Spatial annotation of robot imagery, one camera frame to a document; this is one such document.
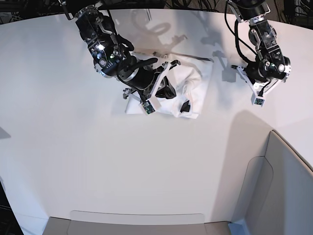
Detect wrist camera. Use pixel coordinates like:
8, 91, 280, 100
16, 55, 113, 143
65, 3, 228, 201
140, 96, 161, 115
251, 94, 265, 107

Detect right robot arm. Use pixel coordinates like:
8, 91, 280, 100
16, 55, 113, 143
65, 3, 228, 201
59, 0, 176, 103

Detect white t-shirt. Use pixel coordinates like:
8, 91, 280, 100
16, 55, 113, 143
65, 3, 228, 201
133, 51, 214, 119

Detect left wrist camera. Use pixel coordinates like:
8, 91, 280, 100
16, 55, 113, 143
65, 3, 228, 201
251, 94, 265, 107

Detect beige chair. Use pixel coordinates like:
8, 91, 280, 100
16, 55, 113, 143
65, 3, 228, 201
44, 130, 313, 235

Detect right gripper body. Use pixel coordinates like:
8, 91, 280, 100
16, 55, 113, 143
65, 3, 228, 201
122, 60, 167, 101

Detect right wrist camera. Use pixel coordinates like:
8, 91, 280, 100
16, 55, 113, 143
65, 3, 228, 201
140, 96, 161, 115

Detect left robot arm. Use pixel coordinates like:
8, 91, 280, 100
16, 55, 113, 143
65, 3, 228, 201
225, 0, 291, 106

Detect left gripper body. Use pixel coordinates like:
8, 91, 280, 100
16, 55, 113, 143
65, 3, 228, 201
231, 65, 282, 99

